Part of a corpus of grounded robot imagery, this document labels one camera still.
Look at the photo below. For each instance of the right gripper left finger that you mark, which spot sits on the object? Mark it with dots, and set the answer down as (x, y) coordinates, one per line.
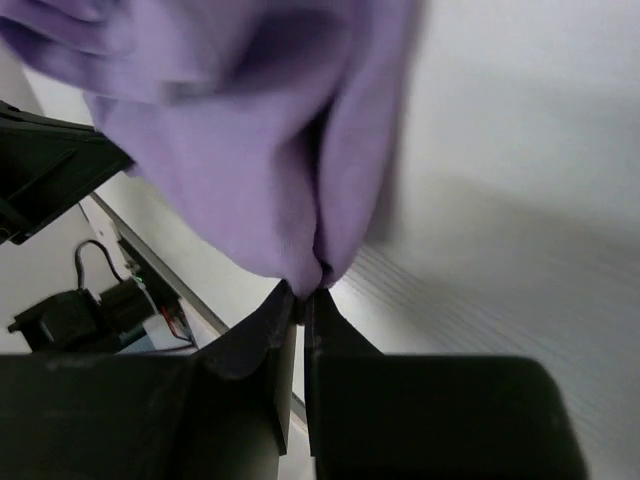
(241, 400)

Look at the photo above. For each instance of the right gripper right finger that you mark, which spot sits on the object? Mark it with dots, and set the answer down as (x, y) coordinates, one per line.
(338, 380)

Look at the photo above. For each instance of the purple t shirt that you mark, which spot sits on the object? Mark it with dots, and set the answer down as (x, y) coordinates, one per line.
(268, 125)

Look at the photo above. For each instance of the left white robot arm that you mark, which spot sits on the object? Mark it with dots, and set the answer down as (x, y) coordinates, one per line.
(47, 167)

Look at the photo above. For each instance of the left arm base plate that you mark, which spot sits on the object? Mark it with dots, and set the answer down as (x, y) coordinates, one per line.
(113, 321)

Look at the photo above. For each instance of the aluminium rail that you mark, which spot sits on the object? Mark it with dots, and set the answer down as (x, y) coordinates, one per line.
(197, 306)

